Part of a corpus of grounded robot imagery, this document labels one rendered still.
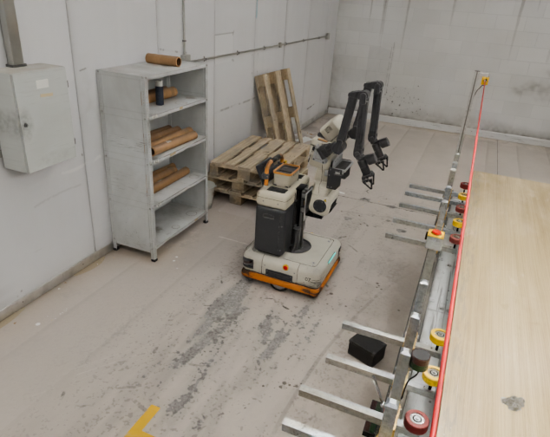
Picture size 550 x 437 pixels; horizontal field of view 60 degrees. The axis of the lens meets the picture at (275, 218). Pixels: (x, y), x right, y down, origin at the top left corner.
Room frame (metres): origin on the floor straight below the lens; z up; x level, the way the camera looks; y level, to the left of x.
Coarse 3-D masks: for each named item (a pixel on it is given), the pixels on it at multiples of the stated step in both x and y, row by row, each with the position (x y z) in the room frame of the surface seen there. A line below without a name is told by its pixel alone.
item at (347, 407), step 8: (304, 392) 1.28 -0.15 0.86; (312, 392) 1.28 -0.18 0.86; (320, 392) 1.29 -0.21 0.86; (312, 400) 1.27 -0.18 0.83; (320, 400) 1.26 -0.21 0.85; (328, 400) 1.25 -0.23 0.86; (336, 400) 1.25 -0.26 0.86; (344, 400) 1.26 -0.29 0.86; (336, 408) 1.24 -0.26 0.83; (344, 408) 1.23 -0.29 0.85; (352, 408) 1.22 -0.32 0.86; (360, 408) 1.22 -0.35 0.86; (368, 408) 1.22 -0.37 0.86; (360, 416) 1.21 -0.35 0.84; (368, 416) 1.20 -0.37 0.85; (376, 416) 1.19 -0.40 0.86; (376, 424) 1.19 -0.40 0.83; (400, 424) 1.17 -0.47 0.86; (400, 432) 1.16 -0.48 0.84; (408, 432) 1.15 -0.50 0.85
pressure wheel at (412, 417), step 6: (408, 414) 1.17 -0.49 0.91; (414, 414) 1.17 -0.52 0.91; (420, 414) 1.17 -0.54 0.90; (408, 420) 1.15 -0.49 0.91; (414, 420) 1.15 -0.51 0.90; (420, 420) 1.15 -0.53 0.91; (426, 420) 1.15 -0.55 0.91; (408, 426) 1.13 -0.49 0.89; (414, 426) 1.12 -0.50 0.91; (420, 426) 1.12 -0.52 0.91; (426, 426) 1.13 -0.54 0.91; (414, 432) 1.12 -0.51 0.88; (420, 432) 1.12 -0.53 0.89
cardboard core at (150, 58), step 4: (148, 56) 4.08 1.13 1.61; (152, 56) 4.07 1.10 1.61; (156, 56) 4.06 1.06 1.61; (160, 56) 4.05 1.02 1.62; (164, 56) 4.04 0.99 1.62; (168, 56) 4.03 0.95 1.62; (172, 56) 4.03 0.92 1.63; (176, 56) 4.02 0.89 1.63; (148, 60) 4.08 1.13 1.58; (152, 60) 4.07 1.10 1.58; (156, 60) 4.05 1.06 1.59; (160, 60) 4.04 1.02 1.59; (164, 60) 4.03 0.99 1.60; (168, 60) 4.01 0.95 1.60; (172, 60) 4.00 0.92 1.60; (176, 60) 3.99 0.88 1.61; (180, 60) 4.05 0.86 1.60; (160, 64) 4.07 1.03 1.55; (164, 64) 4.04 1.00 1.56; (168, 64) 4.02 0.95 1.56; (172, 64) 4.01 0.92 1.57; (176, 64) 3.99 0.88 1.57; (180, 64) 4.05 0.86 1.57
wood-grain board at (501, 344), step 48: (480, 192) 3.31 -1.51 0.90; (528, 192) 3.38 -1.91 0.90; (480, 240) 2.52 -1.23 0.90; (528, 240) 2.57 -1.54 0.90; (480, 288) 2.00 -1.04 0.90; (528, 288) 2.03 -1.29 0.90; (480, 336) 1.62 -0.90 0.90; (528, 336) 1.64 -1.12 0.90; (480, 384) 1.34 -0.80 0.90; (528, 384) 1.36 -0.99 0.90; (480, 432) 1.12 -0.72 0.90; (528, 432) 1.13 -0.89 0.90
